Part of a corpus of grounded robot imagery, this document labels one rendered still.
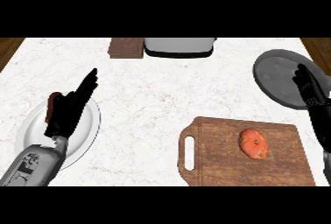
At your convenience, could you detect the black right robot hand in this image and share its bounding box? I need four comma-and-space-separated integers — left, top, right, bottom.
291, 63, 331, 153

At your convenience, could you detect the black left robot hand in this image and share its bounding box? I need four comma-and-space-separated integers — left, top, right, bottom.
43, 67, 99, 139

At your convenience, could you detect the dark grey pan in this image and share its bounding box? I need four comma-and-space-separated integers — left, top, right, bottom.
252, 49, 331, 110

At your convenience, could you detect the brown wooden cutting board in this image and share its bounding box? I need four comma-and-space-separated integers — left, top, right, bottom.
177, 115, 316, 187

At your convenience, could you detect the red sausage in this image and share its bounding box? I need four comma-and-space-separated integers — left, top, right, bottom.
44, 91, 65, 124

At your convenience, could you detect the white round plate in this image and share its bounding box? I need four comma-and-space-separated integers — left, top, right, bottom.
14, 95, 102, 172

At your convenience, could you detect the brown wooden block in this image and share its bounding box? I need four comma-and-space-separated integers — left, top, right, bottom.
106, 38, 146, 60

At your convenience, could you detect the pale grey appliance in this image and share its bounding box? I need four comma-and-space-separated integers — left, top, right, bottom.
142, 38, 218, 59

